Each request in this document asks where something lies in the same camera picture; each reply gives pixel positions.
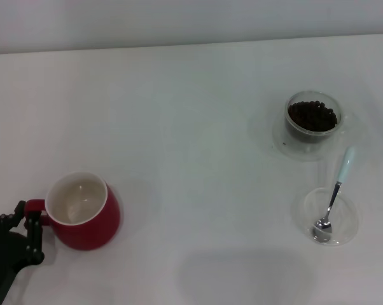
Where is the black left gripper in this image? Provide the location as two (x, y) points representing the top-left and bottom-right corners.
(0, 200), (45, 305)

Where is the red ceramic mug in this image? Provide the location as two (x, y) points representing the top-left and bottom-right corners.
(25, 171), (122, 251)

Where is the spoon with light blue handle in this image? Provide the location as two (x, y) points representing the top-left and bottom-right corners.
(312, 146), (357, 244)

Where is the pile of coffee beans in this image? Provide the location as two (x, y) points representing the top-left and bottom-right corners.
(288, 100), (338, 132)

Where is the clear glass saucer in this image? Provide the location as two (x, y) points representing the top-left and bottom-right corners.
(272, 109), (361, 162)

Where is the small clear glass dish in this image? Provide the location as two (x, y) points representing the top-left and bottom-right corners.
(293, 186), (360, 246)

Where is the glass cup with handle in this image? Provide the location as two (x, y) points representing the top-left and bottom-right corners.
(285, 91), (359, 146)

